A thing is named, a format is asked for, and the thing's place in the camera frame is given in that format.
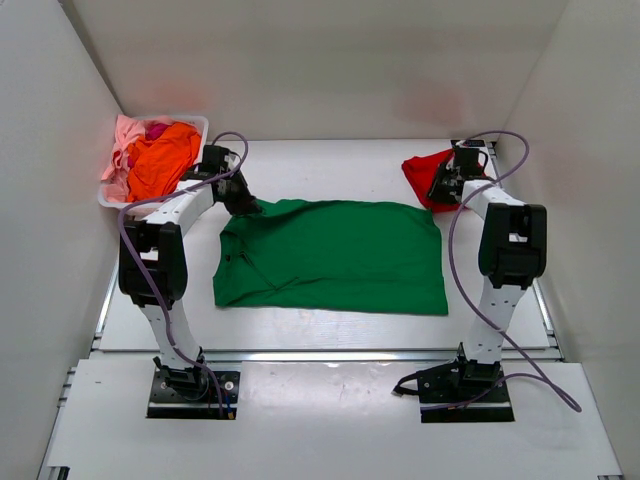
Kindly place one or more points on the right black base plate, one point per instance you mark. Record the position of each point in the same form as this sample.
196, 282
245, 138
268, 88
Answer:
445, 396

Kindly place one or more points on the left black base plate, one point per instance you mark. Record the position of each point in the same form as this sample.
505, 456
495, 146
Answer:
181, 400

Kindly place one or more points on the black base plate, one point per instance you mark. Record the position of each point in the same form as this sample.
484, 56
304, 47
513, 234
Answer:
181, 400
445, 396

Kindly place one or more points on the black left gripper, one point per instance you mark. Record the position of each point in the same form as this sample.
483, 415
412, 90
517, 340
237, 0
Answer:
247, 204

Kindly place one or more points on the white plastic basket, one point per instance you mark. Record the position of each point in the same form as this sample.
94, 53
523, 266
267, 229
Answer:
200, 123

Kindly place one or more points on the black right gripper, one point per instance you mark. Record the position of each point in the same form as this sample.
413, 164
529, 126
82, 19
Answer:
435, 192

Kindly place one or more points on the orange t shirt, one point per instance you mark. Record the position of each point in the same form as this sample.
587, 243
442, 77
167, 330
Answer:
158, 165

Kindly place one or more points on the folded red t shirt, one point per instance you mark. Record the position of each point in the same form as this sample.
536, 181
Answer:
422, 177

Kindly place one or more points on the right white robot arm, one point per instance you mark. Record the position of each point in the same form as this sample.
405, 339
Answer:
512, 254

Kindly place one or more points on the magenta t shirt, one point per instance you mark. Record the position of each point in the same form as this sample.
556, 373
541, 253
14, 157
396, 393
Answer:
155, 131

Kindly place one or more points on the pink t shirt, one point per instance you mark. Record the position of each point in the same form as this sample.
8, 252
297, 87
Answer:
115, 177

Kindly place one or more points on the green t shirt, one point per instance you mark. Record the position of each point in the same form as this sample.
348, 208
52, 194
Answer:
356, 256

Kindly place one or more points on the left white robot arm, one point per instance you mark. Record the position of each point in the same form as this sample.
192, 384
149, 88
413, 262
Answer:
152, 269

